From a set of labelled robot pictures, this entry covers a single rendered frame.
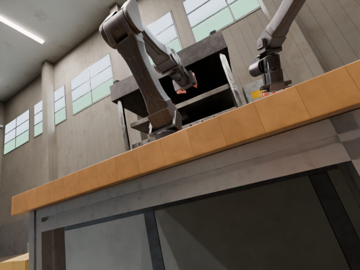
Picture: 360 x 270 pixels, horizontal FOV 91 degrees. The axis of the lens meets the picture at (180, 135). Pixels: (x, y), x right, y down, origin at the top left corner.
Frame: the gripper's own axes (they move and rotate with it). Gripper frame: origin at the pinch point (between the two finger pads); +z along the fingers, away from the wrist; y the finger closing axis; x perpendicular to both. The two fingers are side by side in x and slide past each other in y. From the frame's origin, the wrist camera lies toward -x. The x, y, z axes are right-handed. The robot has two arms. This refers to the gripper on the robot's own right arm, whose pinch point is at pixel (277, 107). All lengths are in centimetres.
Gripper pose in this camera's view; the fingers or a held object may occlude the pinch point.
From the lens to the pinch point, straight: 80.0
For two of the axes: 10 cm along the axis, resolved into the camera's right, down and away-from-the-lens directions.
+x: -3.1, 1.3, -9.4
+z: 1.7, 9.8, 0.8
